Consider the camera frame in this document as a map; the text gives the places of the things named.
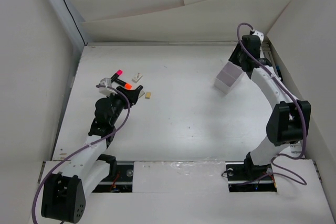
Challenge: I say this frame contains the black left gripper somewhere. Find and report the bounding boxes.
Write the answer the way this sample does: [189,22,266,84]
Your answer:
[106,87,139,125]

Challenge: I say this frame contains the yellow eraser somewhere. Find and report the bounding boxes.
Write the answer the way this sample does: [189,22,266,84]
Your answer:
[145,92,151,99]

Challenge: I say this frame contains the boxed white eraser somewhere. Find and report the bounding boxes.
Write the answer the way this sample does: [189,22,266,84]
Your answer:
[132,73,143,83]

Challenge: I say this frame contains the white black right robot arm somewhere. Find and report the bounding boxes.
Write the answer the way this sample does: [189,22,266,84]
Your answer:
[229,33,311,180]

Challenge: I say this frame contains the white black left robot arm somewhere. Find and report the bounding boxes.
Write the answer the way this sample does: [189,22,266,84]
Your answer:
[38,86,143,223]

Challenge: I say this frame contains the orange highlighter marker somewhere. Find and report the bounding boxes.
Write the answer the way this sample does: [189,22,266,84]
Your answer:
[115,78,132,90]

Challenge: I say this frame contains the pink highlighter marker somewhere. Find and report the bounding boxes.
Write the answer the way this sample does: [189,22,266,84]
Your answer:
[110,69,123,82]

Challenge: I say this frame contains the white divided container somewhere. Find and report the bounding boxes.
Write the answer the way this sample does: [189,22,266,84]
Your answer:
[214,61,244,94]

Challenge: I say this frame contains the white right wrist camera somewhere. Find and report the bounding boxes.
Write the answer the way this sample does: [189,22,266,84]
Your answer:
[250,29,265,43]

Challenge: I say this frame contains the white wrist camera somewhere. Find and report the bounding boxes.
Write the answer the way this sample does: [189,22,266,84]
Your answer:
[250,29,265,43]
[96,78,117,97]

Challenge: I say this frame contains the aluminium table edge rail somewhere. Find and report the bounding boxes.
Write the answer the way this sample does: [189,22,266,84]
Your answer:
[261,41,283,81]

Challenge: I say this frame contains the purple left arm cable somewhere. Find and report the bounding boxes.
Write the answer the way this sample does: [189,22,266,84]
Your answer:
[31,83,131,224]

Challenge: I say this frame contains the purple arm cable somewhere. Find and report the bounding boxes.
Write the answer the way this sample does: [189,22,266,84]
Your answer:
[31,83,131,224]
[237,22,308,187]

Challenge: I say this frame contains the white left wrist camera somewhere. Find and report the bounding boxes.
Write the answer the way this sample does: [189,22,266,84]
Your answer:
[96,78,117,97]

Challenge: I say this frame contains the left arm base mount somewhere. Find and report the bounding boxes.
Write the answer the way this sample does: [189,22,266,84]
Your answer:
[93,162,134,193]

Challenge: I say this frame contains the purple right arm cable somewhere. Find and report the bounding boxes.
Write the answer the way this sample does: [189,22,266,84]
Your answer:
[237,22,308,187]

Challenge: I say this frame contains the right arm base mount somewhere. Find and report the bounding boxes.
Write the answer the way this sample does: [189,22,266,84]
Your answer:
[222,161,277,193]

